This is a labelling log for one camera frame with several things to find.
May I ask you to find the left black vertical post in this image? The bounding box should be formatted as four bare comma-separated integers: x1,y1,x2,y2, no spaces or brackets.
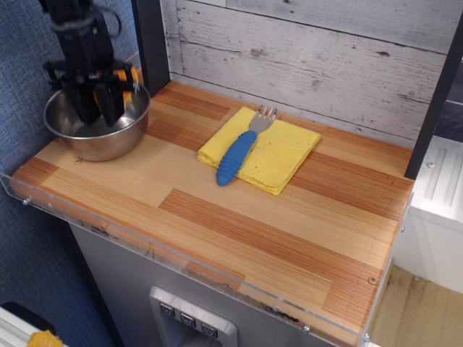
132,0,171,97

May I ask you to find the blue handled fork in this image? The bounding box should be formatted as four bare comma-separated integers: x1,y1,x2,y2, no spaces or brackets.
216,105,278,187

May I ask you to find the black vertical post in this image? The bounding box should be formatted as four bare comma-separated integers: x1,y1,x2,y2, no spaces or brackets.
404,16,462,180
132,0,171,97

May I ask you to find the silver dispenser button panel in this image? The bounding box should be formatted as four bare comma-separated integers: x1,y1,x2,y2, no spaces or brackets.
149,286,239,346

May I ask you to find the orange cheese wedge toy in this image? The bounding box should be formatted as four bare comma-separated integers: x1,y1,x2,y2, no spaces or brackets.
94,64,140,110

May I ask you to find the stainless steel bowl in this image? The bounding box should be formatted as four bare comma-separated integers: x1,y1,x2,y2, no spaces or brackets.
43,85,151,162

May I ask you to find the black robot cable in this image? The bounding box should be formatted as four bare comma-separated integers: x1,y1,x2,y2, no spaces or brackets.
95,5,122,40

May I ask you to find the white side cabinet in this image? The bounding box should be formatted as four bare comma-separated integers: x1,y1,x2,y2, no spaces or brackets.
393,136,462,293

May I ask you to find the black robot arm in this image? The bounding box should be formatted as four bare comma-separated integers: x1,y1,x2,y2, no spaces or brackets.
40,1,139,127

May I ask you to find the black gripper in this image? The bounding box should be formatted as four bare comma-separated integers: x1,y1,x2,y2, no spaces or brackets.
43,21,127,126

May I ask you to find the grey toy fridge cabinet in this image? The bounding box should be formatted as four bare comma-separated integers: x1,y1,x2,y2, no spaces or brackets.
71,226,326,346

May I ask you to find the clear acrylic table guard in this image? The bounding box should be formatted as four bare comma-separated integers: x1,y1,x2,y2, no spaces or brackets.
2,169,412,346

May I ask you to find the yellow folded cloth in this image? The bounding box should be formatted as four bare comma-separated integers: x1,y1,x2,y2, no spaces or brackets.
197,107,321,195

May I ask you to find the right black vertical post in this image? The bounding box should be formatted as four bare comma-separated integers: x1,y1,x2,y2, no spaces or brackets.
404,16,462,180

